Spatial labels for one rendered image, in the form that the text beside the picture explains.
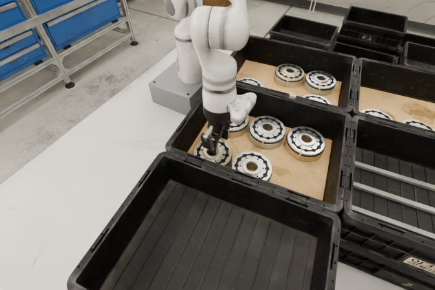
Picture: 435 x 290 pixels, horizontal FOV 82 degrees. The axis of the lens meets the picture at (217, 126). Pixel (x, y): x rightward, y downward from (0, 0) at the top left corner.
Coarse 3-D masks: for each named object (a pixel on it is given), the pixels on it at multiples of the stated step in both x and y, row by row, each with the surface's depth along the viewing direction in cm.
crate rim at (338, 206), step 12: (276, 96) 71; (192, 108) 68; (312, 108) 69; (324, 108) 68; (348, 120) 65; (180, 132) 62; (348, 132) 62; (168, 144) 59; (348, 144) 59; (192, 156) 57; (216, 168) 55; (228, 168) 55; (252, 180) 53; (264, 180) 53; (288, 192) 51; (336, 192) 51; (312, 204) 49; (324, 204) 49; (336, 204) 49
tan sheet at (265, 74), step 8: (248, 64) 99; (256, 64) 99; (264, 64) 99; (240, 72) 96; (248, 72) 96; (256, 72) 96; (264, 72) 96; (272, 72) 96; (264, 80) 92; (272, 80) 92; (272, 88) 89; (280, 88) 89; (288, 88) 89; (296, 88) 89; (304, 88) 89; (336, 88) 89; (328, 96) 86; (336, 96) 86; (336, 104) 84
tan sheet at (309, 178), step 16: (288, 128) 76; (192, 144) 72; (240, 144) 72; (272, 160) 68; (288, 160) 68; (320, 160) 68; (272, 176) 65; (288, 176) 65; (304, 176) 65; (320, 176) 65; (304, 192) 62; (320, 192) 62
